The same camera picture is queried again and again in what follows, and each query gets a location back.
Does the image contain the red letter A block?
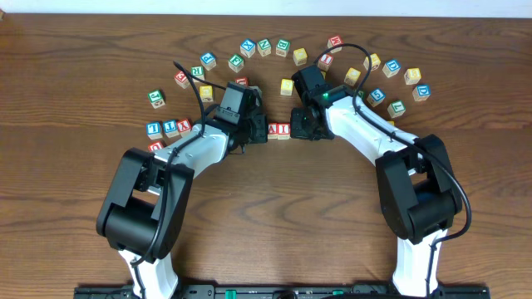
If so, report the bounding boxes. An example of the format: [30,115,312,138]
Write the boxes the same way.
[268,123,278,140]

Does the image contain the red letter i block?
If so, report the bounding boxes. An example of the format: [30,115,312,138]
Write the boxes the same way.
[318,54,333,71]
[277,123,291,140]

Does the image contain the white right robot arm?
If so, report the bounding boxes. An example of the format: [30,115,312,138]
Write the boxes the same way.
[290,66,463,297]

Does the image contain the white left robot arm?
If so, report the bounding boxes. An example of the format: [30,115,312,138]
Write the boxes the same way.
[96,82,268,298]

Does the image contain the yellow letter S block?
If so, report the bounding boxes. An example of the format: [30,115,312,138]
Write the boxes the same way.
[280,79,293,96]

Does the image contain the red letter U block middle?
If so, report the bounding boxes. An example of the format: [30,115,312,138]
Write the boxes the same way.
[235,77,249,86]

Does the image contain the red letter u block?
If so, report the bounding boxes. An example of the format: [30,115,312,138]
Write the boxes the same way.
[235,77,249,86]
[148,141,165,152]

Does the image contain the yellow block left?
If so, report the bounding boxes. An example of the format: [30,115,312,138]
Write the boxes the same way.
[199,85,214,102]

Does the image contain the green letter Z block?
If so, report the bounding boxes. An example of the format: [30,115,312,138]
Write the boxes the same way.
[357,90,367,100]

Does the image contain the yellow letter C block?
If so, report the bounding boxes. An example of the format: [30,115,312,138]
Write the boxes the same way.
[344,67,361,86]

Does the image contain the green letter F block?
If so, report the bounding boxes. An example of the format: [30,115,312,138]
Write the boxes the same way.
[228,54,244,73]

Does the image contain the yellow block upper middle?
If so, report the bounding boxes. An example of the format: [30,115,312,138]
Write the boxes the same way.
[293,47,308,66]

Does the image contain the red letter Y block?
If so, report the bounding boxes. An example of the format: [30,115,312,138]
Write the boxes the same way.
[176,120,192,137]

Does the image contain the blue number 5 block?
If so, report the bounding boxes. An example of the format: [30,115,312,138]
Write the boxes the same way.
[367,88,386,107]

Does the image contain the green letter R block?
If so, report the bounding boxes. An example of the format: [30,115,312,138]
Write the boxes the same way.
[190,66,204,82]

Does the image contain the blue letter X block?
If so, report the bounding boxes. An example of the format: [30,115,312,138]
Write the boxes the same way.
[240,38,256,58]

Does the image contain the green letter B block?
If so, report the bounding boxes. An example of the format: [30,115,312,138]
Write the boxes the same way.
[275,39,290,57]

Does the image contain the blue letter P block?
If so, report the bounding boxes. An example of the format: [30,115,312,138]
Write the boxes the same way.
[200,52,217,71]

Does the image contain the green letter N block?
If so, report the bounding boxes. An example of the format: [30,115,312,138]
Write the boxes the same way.
[257,38,272,56]

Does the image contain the blue letter T block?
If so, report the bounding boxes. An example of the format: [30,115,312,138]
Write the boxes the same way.
[163,120,180,138]

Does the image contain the red letter K block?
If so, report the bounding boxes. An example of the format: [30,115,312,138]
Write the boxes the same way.
[328,35,343,53]

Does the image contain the red letter C block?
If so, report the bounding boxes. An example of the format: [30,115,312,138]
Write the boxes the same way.
[174,71,190,89]

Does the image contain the green letter T block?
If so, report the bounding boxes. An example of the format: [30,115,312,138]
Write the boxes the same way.
[387,100,406,119]

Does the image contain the yellow letter M block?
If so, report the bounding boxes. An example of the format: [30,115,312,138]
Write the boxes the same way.
[363,53,381,71]

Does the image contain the blue letter d block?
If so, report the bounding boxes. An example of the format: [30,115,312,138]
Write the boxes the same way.
[412,85,431,101]
[382,59,401,78]

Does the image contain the red letter U block left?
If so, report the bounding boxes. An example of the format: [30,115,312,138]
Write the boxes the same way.
[148,141,165,152]

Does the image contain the blue letter L block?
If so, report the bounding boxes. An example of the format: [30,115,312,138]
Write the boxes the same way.
[145,122,163,140]

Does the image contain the green letter J block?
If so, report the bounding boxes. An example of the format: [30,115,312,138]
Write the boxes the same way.
[148,90,165,109]

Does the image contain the yellow number 8 block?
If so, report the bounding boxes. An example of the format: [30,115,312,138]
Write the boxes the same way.
[404,68,422,86]

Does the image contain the blue letter D block right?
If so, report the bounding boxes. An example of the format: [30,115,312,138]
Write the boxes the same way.
[412,85,431,101]

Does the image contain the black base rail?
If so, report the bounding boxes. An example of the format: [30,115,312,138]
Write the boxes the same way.
[73,284,490,299]

